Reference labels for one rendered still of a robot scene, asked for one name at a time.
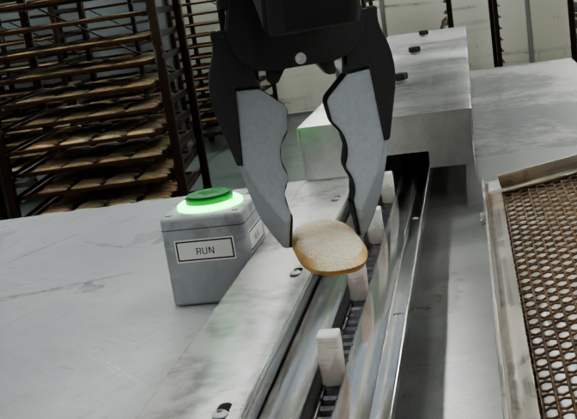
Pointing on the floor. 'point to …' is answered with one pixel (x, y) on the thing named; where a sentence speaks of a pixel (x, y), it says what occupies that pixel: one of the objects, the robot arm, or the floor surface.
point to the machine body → (524, 106)
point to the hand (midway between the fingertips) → (323, 221)
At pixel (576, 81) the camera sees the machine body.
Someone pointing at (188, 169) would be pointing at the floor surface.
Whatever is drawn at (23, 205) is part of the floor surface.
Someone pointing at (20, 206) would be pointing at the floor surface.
